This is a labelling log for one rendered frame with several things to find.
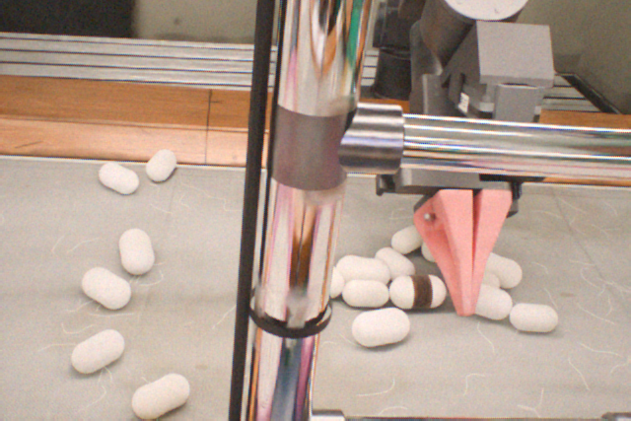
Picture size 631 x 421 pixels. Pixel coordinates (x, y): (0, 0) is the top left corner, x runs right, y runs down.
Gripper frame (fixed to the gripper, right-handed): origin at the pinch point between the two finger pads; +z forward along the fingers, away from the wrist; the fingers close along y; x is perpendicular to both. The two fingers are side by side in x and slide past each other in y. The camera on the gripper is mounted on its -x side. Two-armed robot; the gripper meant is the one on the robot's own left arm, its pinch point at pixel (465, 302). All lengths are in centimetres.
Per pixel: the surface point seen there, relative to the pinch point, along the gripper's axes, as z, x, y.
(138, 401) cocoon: 6.4, -5.1, -19.6
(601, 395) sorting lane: 5.8, -2.5, 7.2
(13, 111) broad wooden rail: -17.4, 14.9, -33.5
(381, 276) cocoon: -1.9, 2.3, -4.9
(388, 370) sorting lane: 4.4, -1.3, -5.4
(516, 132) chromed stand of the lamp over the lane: -0.4, -27.4, -8.0
